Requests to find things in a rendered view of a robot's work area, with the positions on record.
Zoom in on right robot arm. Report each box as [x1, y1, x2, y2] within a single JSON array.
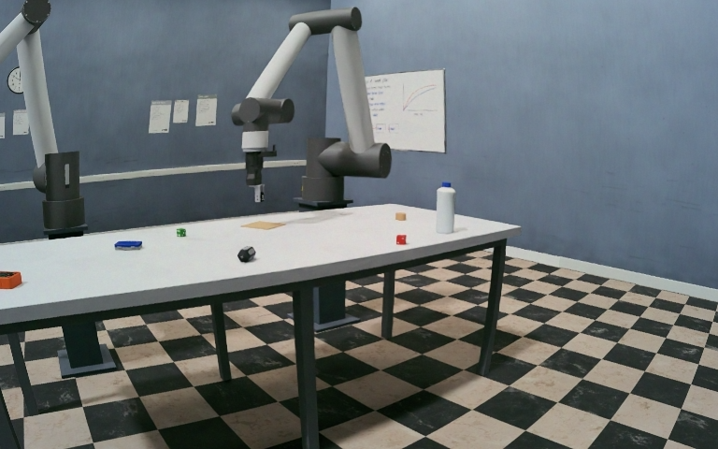
[[0, 0, 85, 229]]

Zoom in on white bottle with blue cap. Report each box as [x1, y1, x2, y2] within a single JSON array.
[[436, 182, 455, 234]]

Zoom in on tan flat mat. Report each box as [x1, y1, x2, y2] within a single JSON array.
[[240, 221, 286, 230]]

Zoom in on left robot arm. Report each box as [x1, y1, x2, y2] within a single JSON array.
[[231, 7, 392, 201]]

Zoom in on orange pocket multimeter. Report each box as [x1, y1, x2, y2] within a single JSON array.
[[0, 271, 22, 289]]

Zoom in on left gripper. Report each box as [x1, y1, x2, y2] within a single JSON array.
[[242, 131, 277, 202]]

